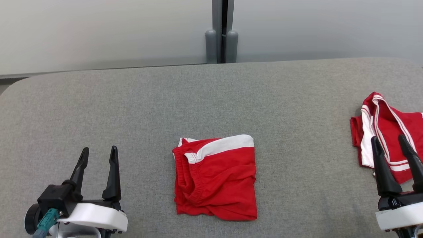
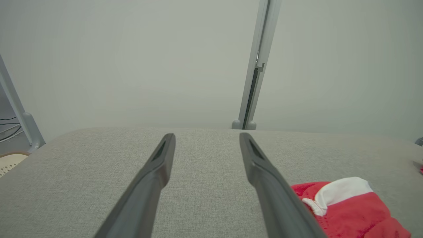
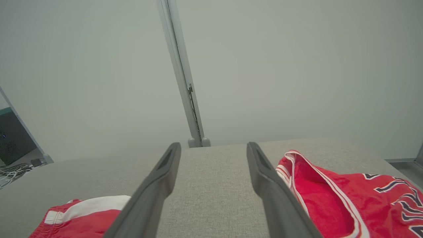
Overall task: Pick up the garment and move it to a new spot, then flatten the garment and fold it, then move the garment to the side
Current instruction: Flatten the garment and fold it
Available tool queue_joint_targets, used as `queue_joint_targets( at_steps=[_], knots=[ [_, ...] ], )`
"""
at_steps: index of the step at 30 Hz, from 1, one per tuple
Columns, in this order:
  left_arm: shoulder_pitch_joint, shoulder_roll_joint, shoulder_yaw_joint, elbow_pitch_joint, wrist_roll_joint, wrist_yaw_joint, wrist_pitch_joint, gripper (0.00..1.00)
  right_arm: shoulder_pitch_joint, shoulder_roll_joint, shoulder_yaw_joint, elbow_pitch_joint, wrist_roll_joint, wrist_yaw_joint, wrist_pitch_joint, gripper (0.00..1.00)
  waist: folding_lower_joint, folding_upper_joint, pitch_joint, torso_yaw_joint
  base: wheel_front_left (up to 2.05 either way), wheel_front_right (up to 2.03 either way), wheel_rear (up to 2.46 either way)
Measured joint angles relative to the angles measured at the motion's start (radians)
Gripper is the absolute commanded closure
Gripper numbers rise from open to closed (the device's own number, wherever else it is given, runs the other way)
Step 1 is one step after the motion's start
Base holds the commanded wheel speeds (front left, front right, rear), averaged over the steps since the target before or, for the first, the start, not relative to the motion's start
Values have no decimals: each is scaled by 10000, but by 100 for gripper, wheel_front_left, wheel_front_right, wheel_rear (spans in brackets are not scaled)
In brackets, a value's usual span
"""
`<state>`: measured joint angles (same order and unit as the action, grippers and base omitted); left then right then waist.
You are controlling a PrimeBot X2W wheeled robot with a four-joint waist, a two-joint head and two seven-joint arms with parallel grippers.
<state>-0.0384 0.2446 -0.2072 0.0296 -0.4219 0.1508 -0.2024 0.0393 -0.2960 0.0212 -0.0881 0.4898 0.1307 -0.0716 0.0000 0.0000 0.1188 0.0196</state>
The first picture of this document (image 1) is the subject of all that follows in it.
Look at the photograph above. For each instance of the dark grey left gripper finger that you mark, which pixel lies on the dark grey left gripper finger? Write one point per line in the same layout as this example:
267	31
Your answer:
113	178
79	172

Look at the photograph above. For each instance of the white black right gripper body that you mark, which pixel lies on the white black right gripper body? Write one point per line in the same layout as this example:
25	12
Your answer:
401	215

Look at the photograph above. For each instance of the grey partition post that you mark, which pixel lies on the grey partition post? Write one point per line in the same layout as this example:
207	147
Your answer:
221	29

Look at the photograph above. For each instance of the red shirt with white stripes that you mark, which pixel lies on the red shirt with white stripes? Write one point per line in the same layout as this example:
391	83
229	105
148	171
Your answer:
388	127

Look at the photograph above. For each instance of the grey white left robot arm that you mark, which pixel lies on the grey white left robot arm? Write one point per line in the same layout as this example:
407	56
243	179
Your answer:
76	233

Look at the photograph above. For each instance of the red shorts with white hem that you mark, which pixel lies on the red shorts with white hem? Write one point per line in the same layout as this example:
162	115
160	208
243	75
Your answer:
221	185

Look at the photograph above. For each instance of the grey wall baseboard rail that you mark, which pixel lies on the grey wall baseboard rail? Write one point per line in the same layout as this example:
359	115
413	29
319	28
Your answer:
82	70

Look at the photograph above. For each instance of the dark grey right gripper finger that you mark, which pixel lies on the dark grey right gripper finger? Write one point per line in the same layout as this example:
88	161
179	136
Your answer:
416	168
385	175

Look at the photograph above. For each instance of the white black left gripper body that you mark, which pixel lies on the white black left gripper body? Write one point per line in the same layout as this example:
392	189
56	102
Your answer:
99	215

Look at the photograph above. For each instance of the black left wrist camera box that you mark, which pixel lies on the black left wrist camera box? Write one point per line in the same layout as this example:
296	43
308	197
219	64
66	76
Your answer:
54	200

